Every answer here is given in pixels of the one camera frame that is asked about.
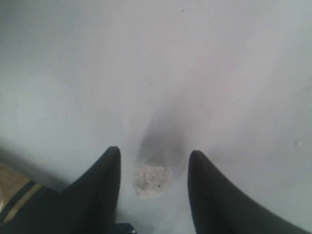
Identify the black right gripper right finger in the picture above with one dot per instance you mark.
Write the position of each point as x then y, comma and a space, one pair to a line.
219, 207

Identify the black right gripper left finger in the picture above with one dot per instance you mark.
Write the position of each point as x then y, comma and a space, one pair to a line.
88, 206

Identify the spaghetti pack dark blue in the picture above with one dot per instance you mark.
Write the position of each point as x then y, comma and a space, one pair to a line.
29, 210

